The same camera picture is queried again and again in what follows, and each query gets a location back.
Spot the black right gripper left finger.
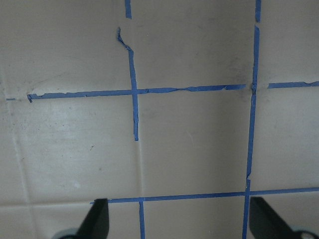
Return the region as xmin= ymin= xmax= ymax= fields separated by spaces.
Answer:
xmin=76 ymin=199 xmax=110 ymax=239

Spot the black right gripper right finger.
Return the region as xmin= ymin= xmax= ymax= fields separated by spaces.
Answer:
xmin=249 ymin=197 xmax=295 ymax=239

